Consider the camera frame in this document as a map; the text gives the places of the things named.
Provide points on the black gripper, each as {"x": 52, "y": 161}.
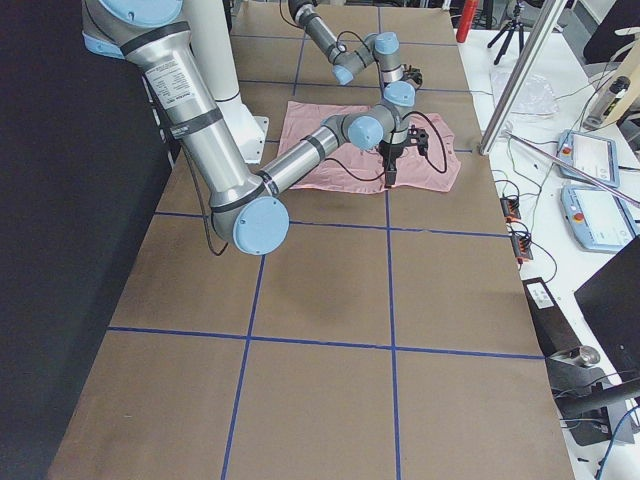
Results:
{"x": 390, "y": 151}
{"x": 414, "y": 76}

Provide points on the pink Snoopy t-shirt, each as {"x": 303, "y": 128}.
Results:
{"x": 351, "y": 170}

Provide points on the red fire extinguisher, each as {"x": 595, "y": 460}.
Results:
{"x": 466, "y": 20}

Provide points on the clear plastic bag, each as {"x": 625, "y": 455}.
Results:
{"x": 536, "y": 97}

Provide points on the white mounting plate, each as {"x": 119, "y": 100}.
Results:
{"x": 250, "y": 134}

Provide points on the blue teach pendant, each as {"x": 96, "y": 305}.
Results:
{"x": 593, "y": 155}
{"x": 599, "y": 221}

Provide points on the black box with label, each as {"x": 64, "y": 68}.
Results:
{"x": 553, "y": 331}

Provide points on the black monitor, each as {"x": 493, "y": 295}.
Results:
{"x": 609, "y": 302}

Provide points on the black camera tripod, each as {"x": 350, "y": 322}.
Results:
{"x": 513, "y": 27}

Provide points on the aluminium frame post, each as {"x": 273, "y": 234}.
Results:
{"x": 535, "y": 43}

